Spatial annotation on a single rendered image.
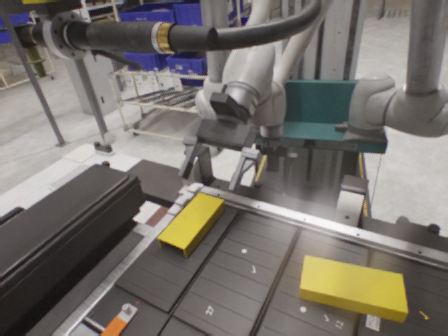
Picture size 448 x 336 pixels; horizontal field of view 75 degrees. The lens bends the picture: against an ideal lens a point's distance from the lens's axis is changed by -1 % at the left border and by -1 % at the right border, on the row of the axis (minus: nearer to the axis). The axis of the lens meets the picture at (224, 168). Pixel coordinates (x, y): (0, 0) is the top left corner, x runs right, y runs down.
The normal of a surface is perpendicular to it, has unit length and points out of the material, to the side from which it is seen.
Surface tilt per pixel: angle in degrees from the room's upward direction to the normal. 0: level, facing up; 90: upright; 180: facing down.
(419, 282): 0
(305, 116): 90
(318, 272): 0
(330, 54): 90
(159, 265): 0
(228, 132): 35
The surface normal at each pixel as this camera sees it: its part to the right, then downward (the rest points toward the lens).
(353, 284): -0.09, -0.82
